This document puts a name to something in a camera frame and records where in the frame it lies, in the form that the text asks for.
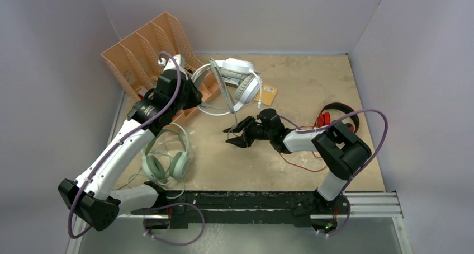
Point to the white over-ear headphones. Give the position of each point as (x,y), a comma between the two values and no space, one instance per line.
(238,82)

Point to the red black headphones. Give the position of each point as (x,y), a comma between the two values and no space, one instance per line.
(324,117)

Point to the yellow spiral notebook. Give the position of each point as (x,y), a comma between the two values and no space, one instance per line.
(269,94)

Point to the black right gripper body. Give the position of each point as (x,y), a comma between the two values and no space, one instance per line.
(253,132)

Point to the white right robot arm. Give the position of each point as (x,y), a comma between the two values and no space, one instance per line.
(342,150)

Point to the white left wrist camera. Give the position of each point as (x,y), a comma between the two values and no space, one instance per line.
(172,64)

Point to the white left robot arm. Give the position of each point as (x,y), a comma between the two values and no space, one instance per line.
(91,196)

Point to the mint green headphones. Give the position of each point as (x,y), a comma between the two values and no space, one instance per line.
(161,166)

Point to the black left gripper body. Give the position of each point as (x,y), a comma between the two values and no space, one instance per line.
(189,99)

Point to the peach plastic file organizer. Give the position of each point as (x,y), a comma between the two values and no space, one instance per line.
(134,59)

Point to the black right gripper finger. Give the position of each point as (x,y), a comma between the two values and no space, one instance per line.
(240,126)
(239,141)

